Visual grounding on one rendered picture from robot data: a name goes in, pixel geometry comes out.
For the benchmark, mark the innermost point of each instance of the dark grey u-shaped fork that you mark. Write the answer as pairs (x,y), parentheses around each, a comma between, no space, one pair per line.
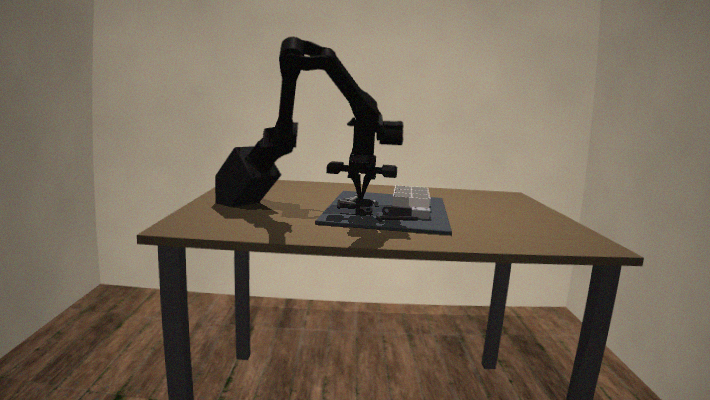
(362,205)

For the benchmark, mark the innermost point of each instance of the white compartment tray with metal parts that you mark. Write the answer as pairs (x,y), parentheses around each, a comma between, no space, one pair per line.
(402,197)

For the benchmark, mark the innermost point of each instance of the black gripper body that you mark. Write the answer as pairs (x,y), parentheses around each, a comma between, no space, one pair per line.
(389,171)

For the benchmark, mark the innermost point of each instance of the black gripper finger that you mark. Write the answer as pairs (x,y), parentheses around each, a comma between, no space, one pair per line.
(357,180)
(365,184)

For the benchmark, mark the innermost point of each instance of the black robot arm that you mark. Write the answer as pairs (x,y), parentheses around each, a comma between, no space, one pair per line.
(364,108)

